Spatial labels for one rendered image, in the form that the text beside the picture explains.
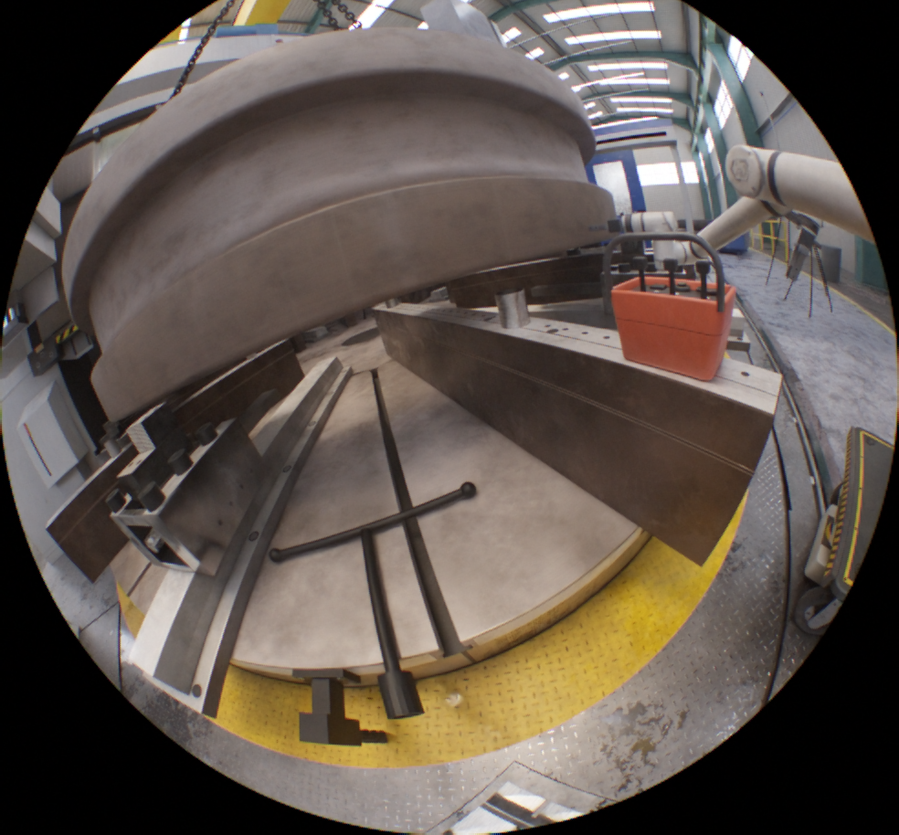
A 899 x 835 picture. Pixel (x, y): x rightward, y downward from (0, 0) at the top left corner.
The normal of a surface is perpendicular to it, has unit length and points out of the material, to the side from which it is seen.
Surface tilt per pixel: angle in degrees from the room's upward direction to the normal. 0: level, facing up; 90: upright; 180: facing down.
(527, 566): 0
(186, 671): 90
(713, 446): 90
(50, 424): 90
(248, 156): 90
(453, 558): 0
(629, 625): 0
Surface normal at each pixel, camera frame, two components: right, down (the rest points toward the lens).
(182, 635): 0.83, -0.53
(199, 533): 0.96, -0.26
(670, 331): -0.80, 0.51
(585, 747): -0.25, -0.87
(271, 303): 0.25, 0.36
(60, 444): 0.73, 0.11
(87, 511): 0.92, -0.09
